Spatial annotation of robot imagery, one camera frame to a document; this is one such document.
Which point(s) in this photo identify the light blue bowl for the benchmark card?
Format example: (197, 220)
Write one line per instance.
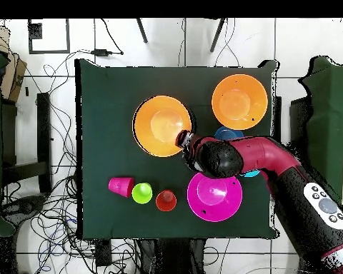
(251, 173)

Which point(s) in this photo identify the black tripod leg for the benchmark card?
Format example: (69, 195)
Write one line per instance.
(218, 34)
(142, 30)

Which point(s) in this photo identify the large orange bowl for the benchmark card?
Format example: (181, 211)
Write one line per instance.
(157, 125)
(239, 102)

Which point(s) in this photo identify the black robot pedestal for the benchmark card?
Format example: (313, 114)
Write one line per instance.
(174, 257)

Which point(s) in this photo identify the green cup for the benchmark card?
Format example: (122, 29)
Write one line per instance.
(142, 193)

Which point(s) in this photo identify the dark green tablecloth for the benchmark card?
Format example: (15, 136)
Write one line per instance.
(117, 114)

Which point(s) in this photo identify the black power adapter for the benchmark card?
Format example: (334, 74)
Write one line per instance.
(102, 52)

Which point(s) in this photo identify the orange cup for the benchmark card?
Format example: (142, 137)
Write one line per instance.
(166, 200)

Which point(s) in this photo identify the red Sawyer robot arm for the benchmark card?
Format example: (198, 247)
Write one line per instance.
(268, 154)

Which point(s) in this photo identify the large pink bowl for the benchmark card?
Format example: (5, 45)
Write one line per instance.
(214, 199)

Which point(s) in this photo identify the black bench frame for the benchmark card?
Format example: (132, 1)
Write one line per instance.
(44, 128)

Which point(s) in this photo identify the red cup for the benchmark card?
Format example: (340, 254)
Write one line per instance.
(120, 186)

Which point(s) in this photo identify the cardboard box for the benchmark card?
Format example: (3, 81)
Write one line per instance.
(14, 74)

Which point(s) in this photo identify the black stand base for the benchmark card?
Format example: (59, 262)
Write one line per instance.
(28, 204)

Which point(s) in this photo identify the dark blue bowl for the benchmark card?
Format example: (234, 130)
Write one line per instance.
(227, 133)

